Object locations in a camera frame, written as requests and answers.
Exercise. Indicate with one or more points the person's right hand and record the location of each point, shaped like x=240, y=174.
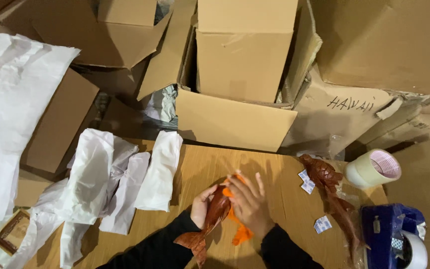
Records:
x=251, y=209

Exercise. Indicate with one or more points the person's left hand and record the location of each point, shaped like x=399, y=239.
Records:
x=199, y=209

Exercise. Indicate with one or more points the person's right fingers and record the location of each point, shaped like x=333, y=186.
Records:
x=245, y=183

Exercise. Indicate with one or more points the reddish wooden fish carving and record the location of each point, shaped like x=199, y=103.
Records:
x=217, y=215

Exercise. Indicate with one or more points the orange cloth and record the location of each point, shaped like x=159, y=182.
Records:
x=242, y=233

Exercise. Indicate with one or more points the reddish wooden turtle carving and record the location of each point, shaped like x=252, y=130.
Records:
x=321, y=172

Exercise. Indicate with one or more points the white paper wrapped item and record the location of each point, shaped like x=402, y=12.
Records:
x=125, y=200
x=159, y=172
x=90, y=168

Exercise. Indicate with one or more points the long reddish wooden carving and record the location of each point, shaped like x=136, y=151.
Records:
x=343, y=215

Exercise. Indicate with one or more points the cardboard box with handwriting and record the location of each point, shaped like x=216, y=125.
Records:
x=334, y=112

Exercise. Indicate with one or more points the grey crumpled paper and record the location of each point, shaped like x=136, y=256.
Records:
x=162, y=104

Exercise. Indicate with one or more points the tall open cardboard box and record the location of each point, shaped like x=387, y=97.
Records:
x=237, y=67

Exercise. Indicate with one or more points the beige packing tape roll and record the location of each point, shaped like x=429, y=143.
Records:
x=364, y=170

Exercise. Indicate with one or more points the blue tape dispenser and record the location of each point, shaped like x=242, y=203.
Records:
x=381, y=231

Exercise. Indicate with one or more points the cardboard panel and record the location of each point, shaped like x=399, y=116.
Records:
x=427, y=186

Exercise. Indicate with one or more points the white tape roll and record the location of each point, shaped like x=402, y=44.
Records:
x=418, y=252

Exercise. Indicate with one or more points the torn cardboard box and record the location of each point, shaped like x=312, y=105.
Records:
x=420, y=119

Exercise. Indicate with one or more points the flat cardboard sheet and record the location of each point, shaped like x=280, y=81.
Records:
x=60, y=123

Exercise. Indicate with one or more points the large plain cardboard box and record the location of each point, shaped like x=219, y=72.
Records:
x=383, y=41

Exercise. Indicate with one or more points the crumpled white wrapping paper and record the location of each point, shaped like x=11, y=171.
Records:
x=47, y=220

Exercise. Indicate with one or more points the open cardboard box with flaps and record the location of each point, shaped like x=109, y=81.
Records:
x=99, y=33

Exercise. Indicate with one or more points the large white paper sheet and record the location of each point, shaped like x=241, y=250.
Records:
x=2, y=112

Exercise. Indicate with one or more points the brown wooden picture frame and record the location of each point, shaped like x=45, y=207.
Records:
x=12, y=232

